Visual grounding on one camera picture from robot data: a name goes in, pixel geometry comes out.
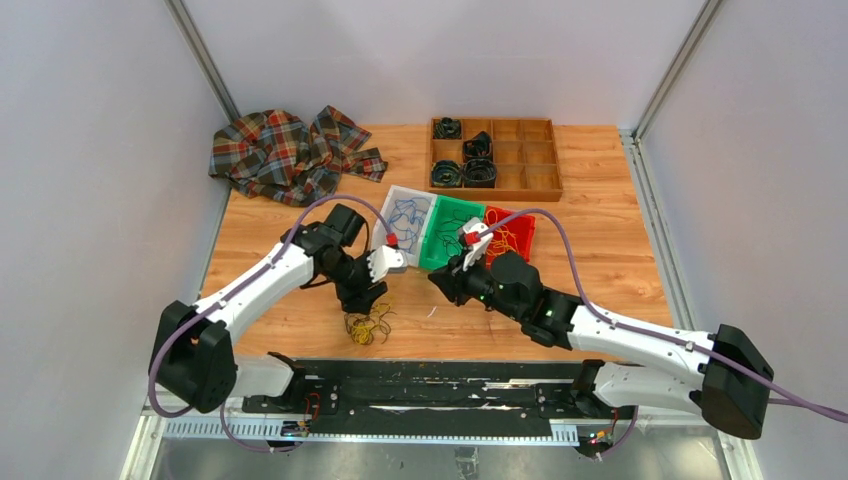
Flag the rolled belt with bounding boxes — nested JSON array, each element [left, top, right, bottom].
[[461, 158, 497, 188], [430, 159, 463, 188], [462, 131, 493, 161], [433, 117, 463, 140]]

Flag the rolled belt bottom right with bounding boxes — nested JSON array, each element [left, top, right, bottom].
[[461, 158, 497, 188]]

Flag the plaid cloth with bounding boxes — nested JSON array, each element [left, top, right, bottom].
[[208, 106, 388, 207]]

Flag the wooden compartment tray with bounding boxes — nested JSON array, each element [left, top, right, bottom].
[[424, 117, 563, 202]]

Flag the rolled belt middle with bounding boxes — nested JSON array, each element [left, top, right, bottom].
[[462, 131, 493, 161]]

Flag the brown wire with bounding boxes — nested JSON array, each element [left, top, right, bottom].
[[343, 303, 395, 347]]

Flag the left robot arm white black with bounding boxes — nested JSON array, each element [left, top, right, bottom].
[[147, 195, 407, 418]]

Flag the rolled belt bottom left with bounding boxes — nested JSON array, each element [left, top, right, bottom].
[[430, 159, 463, 188]]

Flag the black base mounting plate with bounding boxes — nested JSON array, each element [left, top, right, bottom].
[[227, 359, 617, 440]]

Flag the white plastic bin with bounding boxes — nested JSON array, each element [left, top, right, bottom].
[[381, 185, 437, 267]]

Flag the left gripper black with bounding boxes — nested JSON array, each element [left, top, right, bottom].
[[323, 250, 389, 314]]

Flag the red plastic bin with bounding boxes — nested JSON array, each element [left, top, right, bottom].
[[485, 215, 536, 267]]

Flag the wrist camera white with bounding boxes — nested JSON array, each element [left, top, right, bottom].
[[459, 217, 493, 271], [366, 245, 408, 283]]

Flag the dark wire in green bin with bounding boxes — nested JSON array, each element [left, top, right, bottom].
[[437, 210, 482, 261]]

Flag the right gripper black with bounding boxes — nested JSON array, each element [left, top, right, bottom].
[[429, 246, 524, 322]]

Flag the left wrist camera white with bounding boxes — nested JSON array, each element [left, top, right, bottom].
[[366, 245, 408, 283]]

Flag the green plastic bin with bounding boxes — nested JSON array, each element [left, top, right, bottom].
[[419, 195, 485, 270]]

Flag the yellow wire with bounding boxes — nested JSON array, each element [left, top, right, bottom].
[[347, 307, 392, 347], [486, 221, 531, 260]]

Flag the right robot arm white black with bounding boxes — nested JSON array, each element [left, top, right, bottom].
[[428, 253, 774, 440]]

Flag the rolled belt top left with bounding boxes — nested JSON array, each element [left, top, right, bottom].
[[433, 117, 463, 140]]

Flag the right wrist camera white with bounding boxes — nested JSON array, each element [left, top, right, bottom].
[[459, 217, 493, 271]]

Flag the blue wire in white bin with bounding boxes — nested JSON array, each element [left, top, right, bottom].
[[378, 192, 432, 256]]

